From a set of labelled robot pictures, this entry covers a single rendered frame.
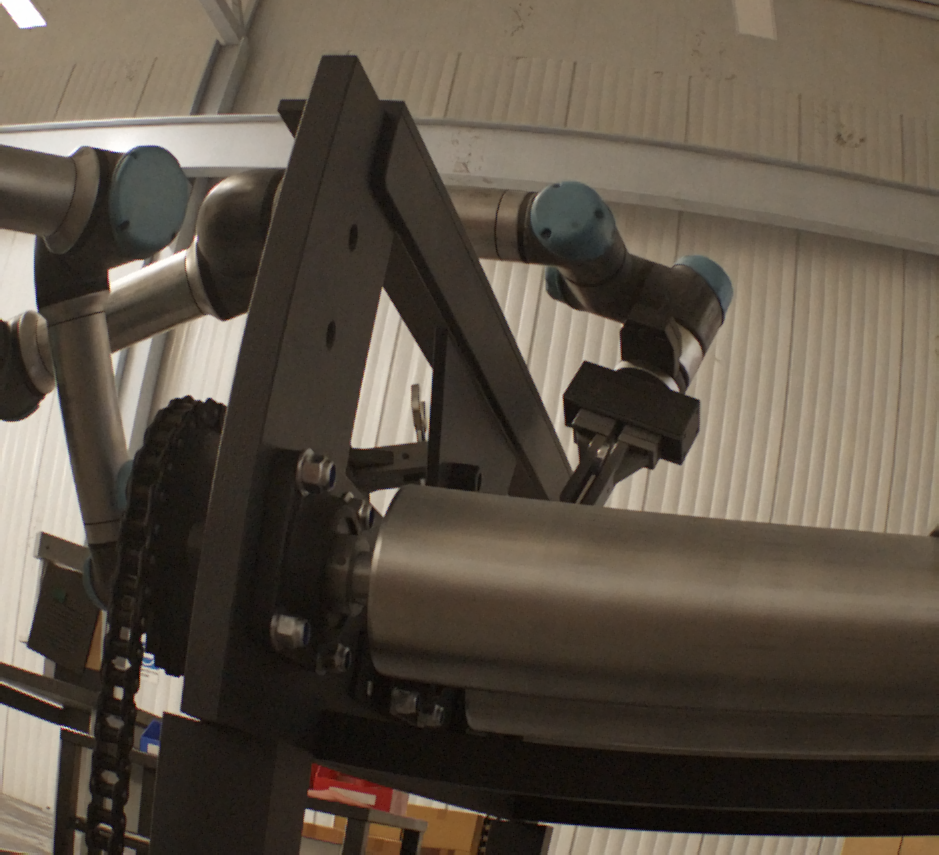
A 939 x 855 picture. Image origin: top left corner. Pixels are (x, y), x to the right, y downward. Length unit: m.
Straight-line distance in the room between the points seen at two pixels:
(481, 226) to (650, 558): 0.81
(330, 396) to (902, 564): 0.38
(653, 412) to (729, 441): 10.39
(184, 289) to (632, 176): 10.33
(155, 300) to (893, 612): 1.22
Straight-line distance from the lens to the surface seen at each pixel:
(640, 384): 1.63
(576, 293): 1.71
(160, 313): 1.90
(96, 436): 1.68
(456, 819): 8.50
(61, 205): 1.52
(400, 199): 1.07
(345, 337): 1.03
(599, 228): 1.59
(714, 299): 1.71
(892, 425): 12.07
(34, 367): 1.97
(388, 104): 1.06
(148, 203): 1.54
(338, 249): 0.99
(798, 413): 12.06
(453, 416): 1.32
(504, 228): 1.63
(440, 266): 1.19
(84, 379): 1.67
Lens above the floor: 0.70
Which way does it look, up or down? 16 degrees up
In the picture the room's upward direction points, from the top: 10 degrees clockwise
